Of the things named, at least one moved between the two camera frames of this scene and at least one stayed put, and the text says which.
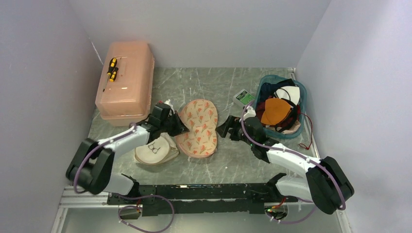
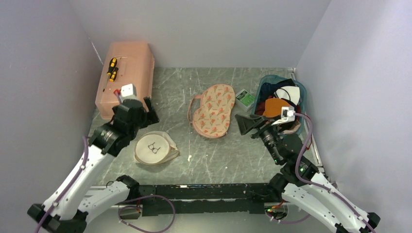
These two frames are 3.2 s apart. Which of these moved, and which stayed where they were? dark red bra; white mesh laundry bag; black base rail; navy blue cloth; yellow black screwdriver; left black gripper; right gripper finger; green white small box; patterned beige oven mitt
Moved: right gripper finger; left black gripper; patterned beige oven mitt
Stayed: black base rail; yellow black screwdriver; green white small box; navy blue cloth; dark red bra; white mesh laundry bag
